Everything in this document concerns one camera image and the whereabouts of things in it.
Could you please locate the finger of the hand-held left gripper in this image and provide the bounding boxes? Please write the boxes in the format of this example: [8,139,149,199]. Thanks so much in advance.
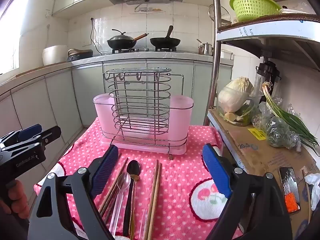
[4,126,62,155]
[0,124,42,147]

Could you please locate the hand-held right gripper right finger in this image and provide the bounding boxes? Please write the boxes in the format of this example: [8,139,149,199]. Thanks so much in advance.
[202,144,293,240]

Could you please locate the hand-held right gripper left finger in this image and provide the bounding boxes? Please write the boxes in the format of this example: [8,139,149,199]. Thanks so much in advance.
[28,144,119,240]

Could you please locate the clear plastic spoon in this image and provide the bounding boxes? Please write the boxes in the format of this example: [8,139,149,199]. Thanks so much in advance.
[109,172,131,237]

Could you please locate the black plastic spoon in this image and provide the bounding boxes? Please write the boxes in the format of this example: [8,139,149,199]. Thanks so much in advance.
[122,159,141,237]

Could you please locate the slim gold black utensil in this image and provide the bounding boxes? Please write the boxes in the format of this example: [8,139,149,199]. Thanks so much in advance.
[129,174,140,233]

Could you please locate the clear plastic utensil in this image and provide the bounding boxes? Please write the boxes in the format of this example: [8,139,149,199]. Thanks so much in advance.
[138,205,148,240]

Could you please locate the pink wire utensil rack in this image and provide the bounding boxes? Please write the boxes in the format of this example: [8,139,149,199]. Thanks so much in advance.
[93,67,194,159]

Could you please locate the person's left hand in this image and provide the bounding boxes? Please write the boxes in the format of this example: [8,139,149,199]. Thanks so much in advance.
[0,180,29,219]

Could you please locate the pink polka dot towel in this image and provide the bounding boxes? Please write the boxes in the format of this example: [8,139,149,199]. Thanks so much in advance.
[34,119,244,240]

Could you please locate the grey kitchen counter cabinets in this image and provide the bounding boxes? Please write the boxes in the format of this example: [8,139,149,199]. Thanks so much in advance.
[0,51,234,145]

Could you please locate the green leafy vegetable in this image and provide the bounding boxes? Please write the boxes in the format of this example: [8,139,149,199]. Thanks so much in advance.
[236,104,258,125]

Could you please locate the plastic bag of greens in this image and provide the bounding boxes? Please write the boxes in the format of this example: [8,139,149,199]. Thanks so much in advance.
[251,97,307,153]

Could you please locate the white rice cooker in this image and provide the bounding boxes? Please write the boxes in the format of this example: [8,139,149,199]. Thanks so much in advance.
[42,45,68,67]

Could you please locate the dark countertop appliance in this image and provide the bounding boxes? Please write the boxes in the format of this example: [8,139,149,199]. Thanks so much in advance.
[67,49,93,62]

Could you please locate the scallions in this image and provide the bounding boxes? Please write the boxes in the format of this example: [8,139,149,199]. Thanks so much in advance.
[261,81,320,157]

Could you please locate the thin bamboo stick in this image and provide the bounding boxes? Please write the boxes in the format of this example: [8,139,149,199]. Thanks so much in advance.
[301,169,313,224]

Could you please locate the white plastic bag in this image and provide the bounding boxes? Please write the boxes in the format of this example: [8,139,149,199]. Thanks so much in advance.
[304,172,320,212]

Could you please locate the window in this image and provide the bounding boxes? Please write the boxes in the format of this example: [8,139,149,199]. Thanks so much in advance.
[0,0,28,74]

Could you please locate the black blender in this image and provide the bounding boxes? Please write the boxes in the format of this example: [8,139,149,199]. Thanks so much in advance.
[255,60,281,98]

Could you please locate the black wok with lid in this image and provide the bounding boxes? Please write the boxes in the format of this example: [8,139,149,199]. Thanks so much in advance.
[107,29,149,50]

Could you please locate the clear plastic splash guard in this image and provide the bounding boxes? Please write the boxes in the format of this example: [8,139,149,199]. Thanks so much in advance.
[92,17,113,55]

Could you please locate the metal storage shelf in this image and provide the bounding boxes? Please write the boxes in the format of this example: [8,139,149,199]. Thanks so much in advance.
[204,0,320,170]

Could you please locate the steel kettle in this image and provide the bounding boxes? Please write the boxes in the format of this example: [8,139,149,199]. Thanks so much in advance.
[197,39,213,55]

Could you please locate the gas stove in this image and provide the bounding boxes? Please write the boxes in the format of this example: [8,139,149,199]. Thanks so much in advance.
[111,47,179,54]

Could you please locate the green plastic basket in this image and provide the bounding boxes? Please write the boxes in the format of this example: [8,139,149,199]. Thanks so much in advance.
[229,0,282,22]

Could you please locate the white plastic container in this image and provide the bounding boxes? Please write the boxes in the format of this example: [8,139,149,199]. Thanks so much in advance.
[279,6,315,15]

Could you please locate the metal grater orange handle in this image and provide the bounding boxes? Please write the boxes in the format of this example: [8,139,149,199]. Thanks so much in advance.
[278,166,302,213]

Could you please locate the black power cable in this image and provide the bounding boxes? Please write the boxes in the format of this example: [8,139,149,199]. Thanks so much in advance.
[90,17,102,54]

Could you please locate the glass wall shelf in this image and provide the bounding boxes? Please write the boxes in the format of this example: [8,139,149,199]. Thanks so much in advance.
[134,4,165,13]

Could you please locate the wire skimmer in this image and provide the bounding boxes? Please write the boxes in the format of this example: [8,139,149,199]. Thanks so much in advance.
[208,4,232,27]

